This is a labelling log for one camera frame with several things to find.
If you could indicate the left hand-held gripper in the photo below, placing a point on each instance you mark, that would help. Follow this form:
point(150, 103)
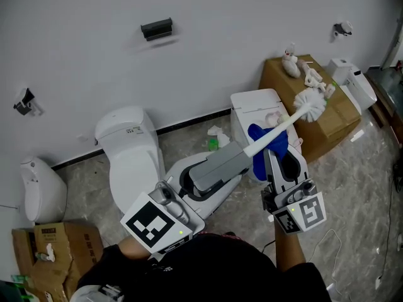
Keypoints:
point(148, 223)

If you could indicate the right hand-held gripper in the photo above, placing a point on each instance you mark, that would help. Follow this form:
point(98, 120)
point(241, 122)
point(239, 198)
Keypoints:
point(310, 214)

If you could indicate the blue cloth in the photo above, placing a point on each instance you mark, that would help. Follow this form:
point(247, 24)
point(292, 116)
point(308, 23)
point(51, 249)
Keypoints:
point(277, 143)

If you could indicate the person's left forearm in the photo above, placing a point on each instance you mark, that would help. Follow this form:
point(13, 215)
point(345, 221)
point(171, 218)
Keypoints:
point(135, 247)

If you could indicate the person's right forearm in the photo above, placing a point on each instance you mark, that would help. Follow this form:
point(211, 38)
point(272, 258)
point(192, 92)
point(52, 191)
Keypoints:
point(289, 250)

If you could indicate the white toilet with tank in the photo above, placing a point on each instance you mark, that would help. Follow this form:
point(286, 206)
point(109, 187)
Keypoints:
point(132, 165)

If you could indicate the white flat-lid smart toilet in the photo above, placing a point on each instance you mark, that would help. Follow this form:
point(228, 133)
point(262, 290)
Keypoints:
point(252, 102)

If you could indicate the white square-tank toilet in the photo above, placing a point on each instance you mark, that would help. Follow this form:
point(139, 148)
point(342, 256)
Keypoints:
point(359, 87)

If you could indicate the white egg-shaped toilet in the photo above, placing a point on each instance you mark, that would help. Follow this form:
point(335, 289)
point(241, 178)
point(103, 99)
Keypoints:
point(44, 190)

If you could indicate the black and white plastic bracket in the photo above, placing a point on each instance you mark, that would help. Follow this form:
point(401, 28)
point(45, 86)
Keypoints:
point(23, 102)

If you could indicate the squat green bottle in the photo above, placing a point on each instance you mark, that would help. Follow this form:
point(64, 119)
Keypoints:
point(213, 144)

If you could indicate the clear bottle cream cap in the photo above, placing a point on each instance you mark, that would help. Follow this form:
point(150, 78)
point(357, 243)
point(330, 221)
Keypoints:
point(283, 118)

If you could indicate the crumpled white tissue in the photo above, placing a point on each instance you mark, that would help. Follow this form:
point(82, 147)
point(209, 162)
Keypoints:
point(222, 137)

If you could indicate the red checked trousers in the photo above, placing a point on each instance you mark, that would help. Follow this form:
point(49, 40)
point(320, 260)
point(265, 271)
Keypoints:
point(231, 237)

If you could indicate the person's black shirt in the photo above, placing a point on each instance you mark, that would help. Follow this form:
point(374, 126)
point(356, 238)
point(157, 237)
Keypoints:
point(204, 272)

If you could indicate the plain brown cardboard box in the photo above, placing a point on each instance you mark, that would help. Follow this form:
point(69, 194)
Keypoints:
point(283, 83)

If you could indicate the white plastic sprayer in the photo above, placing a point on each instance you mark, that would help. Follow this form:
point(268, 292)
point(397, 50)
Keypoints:
point(313, 77)

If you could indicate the white fluffy bundle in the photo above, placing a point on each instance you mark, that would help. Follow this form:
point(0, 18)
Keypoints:
point(291, 68)

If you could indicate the white spray bottle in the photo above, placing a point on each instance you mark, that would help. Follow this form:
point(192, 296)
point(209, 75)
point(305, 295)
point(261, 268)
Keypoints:
point(289, 51)

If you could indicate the white rectangular platform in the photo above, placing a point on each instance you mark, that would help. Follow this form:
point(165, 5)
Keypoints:
point(334, 289)

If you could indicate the large torn cardboard box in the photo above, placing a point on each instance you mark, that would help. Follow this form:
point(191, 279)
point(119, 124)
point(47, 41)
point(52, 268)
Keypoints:
point(82, 247)

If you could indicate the dark brown-edged floor ledge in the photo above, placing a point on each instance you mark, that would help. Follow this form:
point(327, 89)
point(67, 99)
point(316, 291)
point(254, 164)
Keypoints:
point(388, 87)

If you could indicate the white plug adapter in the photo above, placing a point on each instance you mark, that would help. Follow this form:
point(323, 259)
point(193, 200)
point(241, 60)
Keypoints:
point(378, 282)

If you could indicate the small white bottle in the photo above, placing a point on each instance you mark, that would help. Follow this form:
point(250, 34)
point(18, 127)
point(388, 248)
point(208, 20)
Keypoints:
point(49, 252)

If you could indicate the white phone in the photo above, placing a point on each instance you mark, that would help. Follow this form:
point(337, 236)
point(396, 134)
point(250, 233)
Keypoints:
point(47, 297)

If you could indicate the clear bottle green cap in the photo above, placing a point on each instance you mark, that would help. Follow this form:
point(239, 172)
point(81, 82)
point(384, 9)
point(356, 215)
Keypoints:
point(20, 278)

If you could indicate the dark window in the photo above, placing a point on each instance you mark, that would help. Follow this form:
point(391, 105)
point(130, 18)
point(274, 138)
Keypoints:
point(7, 293)

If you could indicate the grey wall bracket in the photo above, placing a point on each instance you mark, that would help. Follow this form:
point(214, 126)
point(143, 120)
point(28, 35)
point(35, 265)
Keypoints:
point(343, 28)

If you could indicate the grey door frame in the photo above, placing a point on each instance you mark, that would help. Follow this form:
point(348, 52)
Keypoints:
point(393, 49)

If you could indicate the black wall shelf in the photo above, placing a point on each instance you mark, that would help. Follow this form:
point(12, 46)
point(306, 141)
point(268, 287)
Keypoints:
point(156, 28)

